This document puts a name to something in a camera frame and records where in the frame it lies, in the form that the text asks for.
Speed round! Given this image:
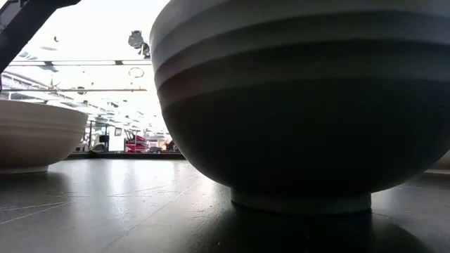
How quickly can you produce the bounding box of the black bowl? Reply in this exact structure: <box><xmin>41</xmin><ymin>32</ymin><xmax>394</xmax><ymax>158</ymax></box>
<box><xmin>149</xmin><ymin>0</ymin><xmax>450</xmax><ymax>215</ymax></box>

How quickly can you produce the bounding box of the taupe bowl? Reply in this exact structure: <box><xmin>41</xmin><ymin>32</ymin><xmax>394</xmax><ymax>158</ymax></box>
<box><xmin>0</xmin><ymin>99</ymin><xmax>89</xmax><ymax>175</ymax></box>

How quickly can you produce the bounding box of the dark cart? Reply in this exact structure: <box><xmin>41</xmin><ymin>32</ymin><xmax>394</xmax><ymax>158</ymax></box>
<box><xmin>147</xmin><ymin>139</ymin><xmax>180</xmax><ymax>154</ymax></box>

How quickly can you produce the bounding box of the red tool cart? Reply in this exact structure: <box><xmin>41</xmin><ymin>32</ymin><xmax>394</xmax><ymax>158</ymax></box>
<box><xmin>123</xmin><ymin>130</ymin><xmax>148</xmax><ymax>154</ymax></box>

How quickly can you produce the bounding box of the black metal rack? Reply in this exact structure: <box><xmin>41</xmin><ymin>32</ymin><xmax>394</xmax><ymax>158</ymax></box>
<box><xmin>86</xmin><ymin>121</ymin><xmax>110</xmax><ymax>153</ymax></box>

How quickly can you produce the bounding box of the dark ceiling-mounted device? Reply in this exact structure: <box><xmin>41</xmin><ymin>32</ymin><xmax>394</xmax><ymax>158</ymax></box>
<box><xmin>127</xmin><ymin>30</ymin><xmax>152</xmax><ymax>60</ymax></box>

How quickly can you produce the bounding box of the black aluminium table frame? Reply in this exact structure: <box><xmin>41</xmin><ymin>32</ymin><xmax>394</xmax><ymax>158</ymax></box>
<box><xmin>66</xmin><ymin>150</ymin><xmax>186</xmax><ymax>161</ymax></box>

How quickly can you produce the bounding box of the round ceiling ring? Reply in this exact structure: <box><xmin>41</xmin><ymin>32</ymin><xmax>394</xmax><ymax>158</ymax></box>
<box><xmin>127</xmin><ymin>67</ymin><xmax>146</xmax><ymax>79</ymax></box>

